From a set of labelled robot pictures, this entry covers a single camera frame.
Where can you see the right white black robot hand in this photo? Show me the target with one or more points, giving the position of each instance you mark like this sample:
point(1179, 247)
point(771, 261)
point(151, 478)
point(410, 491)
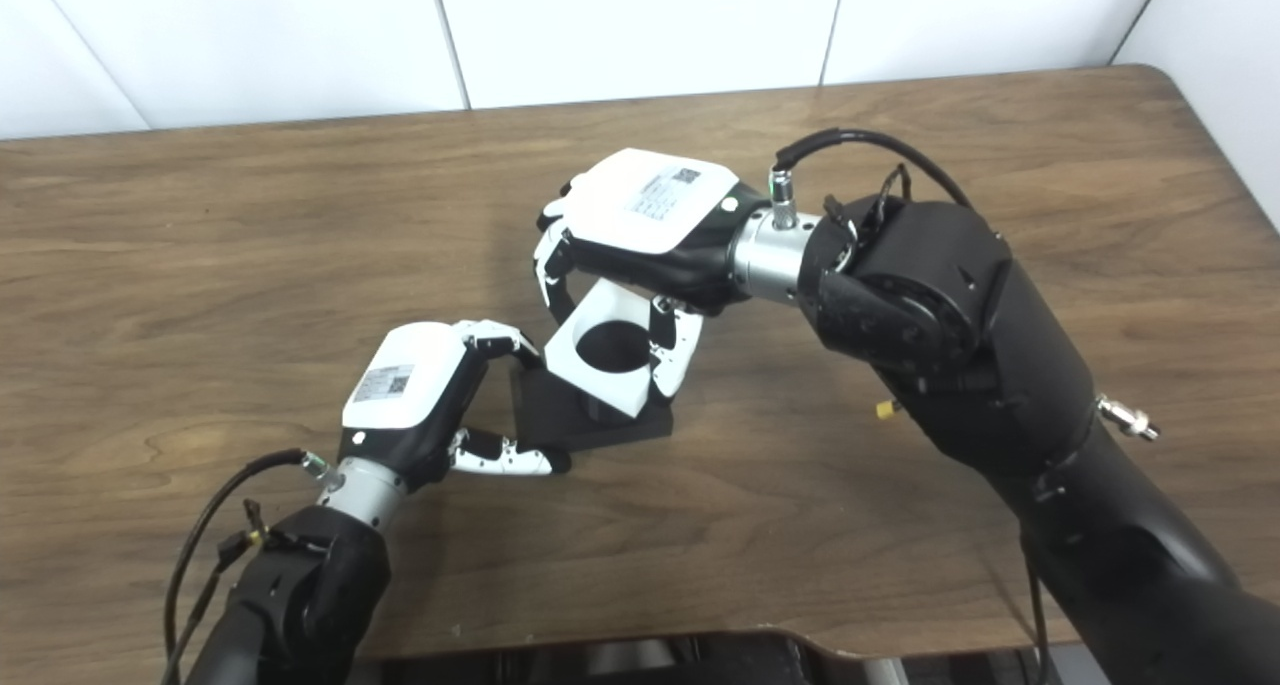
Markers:
point(640, 215)

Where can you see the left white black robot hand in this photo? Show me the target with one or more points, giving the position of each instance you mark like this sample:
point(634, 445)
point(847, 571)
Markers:
point(405, 385)

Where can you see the black peg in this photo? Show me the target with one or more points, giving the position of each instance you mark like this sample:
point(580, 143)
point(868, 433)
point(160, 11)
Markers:
point(560, 420)

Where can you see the white square piece with hole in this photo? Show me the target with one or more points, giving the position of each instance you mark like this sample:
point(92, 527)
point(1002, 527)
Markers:
point(620, 390)

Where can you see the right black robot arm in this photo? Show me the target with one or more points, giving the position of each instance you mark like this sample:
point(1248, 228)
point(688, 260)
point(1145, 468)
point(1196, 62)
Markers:
point(1000, 365)

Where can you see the small yellow connector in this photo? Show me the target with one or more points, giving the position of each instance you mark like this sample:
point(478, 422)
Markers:
point(885, 408)

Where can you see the black robot torso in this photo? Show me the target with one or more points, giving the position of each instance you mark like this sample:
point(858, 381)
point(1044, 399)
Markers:
point(700, 660)

